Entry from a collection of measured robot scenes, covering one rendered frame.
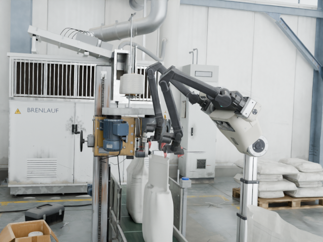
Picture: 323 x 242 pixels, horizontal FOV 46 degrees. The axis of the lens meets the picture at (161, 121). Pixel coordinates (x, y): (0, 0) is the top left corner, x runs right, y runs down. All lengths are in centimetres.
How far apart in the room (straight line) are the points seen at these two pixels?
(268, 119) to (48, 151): 454
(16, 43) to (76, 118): 173
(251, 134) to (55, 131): 376
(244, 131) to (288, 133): 597
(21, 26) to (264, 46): 466
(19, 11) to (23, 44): 53
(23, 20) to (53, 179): 263
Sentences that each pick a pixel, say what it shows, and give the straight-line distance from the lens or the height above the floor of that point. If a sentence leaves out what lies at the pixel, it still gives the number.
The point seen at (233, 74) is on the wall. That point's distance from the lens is 785.
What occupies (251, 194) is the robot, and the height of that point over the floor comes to 85.
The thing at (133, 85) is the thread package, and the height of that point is 159.
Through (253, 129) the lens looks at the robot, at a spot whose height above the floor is 132.
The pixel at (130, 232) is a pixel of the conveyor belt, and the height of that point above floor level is 38.
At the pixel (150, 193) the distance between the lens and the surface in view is 291.
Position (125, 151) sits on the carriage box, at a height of 106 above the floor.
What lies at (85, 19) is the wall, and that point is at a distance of 725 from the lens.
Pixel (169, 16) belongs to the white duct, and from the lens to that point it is 648.
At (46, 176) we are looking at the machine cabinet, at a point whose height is 32.
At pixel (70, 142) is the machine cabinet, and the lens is 584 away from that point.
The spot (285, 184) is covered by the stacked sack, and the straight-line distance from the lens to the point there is 577.
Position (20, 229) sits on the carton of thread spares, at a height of 18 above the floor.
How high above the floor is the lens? 148
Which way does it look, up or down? 3 degrees down
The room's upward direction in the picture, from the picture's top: 2 degrees clockwise
